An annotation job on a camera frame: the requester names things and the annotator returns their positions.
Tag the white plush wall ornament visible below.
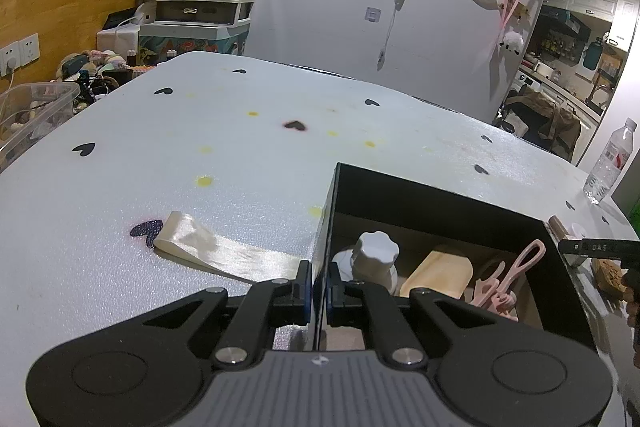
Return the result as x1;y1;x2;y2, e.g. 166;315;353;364
499;30;524;56

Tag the brown jacket on chair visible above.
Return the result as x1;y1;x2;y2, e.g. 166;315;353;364
504;86;580;161

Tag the teal floral storage box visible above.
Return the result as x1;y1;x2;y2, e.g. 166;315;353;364
138;22;250;58

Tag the black cardboard box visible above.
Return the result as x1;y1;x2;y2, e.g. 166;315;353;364
312;162;596;348

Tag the clear plastic storage bin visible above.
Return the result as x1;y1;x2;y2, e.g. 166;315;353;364
0;82;80;170

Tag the cream satin ribbon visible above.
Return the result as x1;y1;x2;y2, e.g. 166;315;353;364
153;211;299;283

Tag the light wooden block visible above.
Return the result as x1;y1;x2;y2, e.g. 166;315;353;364
399;251;473;299

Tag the pink plastic clip tool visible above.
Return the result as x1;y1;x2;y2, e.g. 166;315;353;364
470;239;546;322

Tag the white wall socket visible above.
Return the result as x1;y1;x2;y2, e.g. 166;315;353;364
0;34;40;77

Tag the carved wooden stamp block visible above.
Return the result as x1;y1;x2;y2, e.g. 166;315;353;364
591;259;626;300

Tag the pile of plush toys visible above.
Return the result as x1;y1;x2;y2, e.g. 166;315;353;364
54;50;154;114

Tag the white knob-lid jar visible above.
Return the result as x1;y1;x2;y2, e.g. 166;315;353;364
332;231;399;294

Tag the clear plastic water bottle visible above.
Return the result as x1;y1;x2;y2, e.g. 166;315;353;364
582;118;637;205

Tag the white block wooden-handle stamp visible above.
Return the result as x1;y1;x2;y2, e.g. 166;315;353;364
548;216;587;268

